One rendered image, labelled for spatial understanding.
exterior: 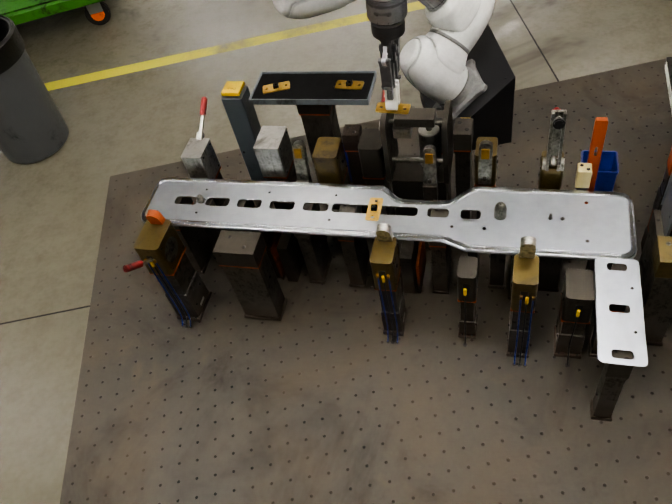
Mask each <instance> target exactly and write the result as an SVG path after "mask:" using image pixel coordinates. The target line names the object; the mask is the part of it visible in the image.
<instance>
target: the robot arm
mask: <svg viewBox="0 0 672 504"><path fill-rule="evenodd" d="M272 1H273V4H274V6H275V7H276V9H277V10H278V11H279V12H280V13H281V14H283V15H284V16H285V17H287V18H292V19H308V18H312V17H316V16H319V15H323V14H326V13H329V12H332V11H334V10H337V9H339V8H342V7H344V6H346V5H348V4H350V3H352V2H354V1H357V0H272ZM365 1H366V10H367V18H368V19H369V20H370V21H371V31H372V35H373V37H374V38H376V39H378V40H379V41H380V42H381V43H379V51H380V57H381V58H378V64H379V68H380V75H381V82H382V86H381V88H382V89H383V90H385V104H386V110H396V111H397V110H398V105H399V104H400V90H399V80H398V79H401V78H402V75H399V73H398V72H400V68H401V71H402V73H403V74H404V76H405V77H406V79H407V80H408V81H409V83H410V84H411V85H412V86H414V87H415V88H416V89H417V90H418V91H420V92H421V93H422V94H424V95H425V96H427V97H429V98H430V99H432V100H434V101H436V103H435V105H434V106H433V107H432V108H436V110H444V105H445V101H446V100H452V115H453V119H454V118H456V117H457V116H458V115H459V114H460V113H461V112H462V111H463V110H465V109H466V108H467V107H468V106H469V105H470V104H471V103H472V102H473V101H474V100H475V99H476V98H477V97H478V96H480V95H481V94H483V93H484V92H485V91H486V90H487V85H486V84H485V83H484V82H483V81H482V79H481V77H480V75H479V72H478V70H477V68H476V65H475V61H474V60H473V59H469V60H468V61H467V57H468V54H469V53H470V51H471V50H472V48H473V47H474V46H475V44H476V43H477V41H478V40H479V38H480V37H481V35H482V33H483V31H484V30H485V28H486V26H487V24H488V22H489V20H490V18H491V16H492V13H493V9H494V5H495V0H418V1H419V2H420V3H421V4H423V5H424V6H425V14H426V17H427V18H428V20H429V22H430V23H431V25H432V27H431V29H430V31H429V32H428V33H427V34H426V35H420V36H417V37H414V38H413V39H411V40H410V41H409V42H408V43H407V44H406V45H405V46H404V47H403V49H402V51H401V53H400V37H401V36H402V35H403V34H404V32H405V17H406V16H407V13H408V6H407V0H365ZM466 61H467V62H466Z"/></svg>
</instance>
